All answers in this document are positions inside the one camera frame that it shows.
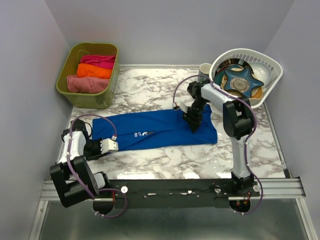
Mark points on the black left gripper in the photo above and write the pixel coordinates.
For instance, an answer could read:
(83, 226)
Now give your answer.
(90, 157)

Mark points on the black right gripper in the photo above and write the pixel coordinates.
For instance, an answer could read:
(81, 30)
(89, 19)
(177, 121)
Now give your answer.
(193, 120)

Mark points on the blue t shirt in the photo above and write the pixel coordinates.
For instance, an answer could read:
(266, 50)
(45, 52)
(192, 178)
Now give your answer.
(155, 129)

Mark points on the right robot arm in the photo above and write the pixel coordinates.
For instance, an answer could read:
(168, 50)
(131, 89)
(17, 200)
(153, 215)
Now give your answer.
(239, 123)

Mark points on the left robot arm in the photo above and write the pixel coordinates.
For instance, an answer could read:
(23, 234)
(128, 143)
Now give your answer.
(71, 175)

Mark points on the grey white mug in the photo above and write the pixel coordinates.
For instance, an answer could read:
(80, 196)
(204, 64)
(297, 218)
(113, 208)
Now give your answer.
(204, 70)

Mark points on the teal plate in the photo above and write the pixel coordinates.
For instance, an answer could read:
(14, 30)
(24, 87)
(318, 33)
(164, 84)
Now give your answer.
(220, 75)

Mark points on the blue star shaped dish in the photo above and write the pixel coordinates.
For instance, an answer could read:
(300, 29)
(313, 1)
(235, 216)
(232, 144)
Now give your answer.
(242, 80)

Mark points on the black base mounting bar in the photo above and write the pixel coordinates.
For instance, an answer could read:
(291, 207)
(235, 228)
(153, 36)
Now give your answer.
(175, 193)

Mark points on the pink rolled t shirt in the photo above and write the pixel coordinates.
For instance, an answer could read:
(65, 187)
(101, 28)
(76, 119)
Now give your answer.
(86, 85)

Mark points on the olive green plastic bin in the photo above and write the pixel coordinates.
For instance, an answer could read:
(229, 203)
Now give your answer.
(101, 100)

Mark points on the white plastic dish basket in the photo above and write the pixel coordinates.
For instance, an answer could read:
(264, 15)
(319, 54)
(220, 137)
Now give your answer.
(240, 56)

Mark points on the white bowl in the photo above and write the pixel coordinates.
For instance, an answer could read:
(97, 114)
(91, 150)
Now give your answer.
(261, 71)

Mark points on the orange rolled t shirt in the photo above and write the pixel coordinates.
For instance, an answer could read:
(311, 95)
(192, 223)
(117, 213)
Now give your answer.
(87, 70)

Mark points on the magenta rolled t shirt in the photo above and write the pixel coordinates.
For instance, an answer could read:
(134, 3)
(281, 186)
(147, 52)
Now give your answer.
(101, 61)

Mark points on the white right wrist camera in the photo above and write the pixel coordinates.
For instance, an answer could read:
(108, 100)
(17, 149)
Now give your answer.
(180, 105)

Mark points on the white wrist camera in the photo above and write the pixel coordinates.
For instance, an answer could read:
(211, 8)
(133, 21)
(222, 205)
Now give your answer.
(180, 105)
(108, 146)

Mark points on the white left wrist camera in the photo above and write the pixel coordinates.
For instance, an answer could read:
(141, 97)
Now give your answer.
(108, 146)

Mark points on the aluminium rail frame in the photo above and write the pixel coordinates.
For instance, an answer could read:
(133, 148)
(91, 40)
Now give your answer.
(280, 213)

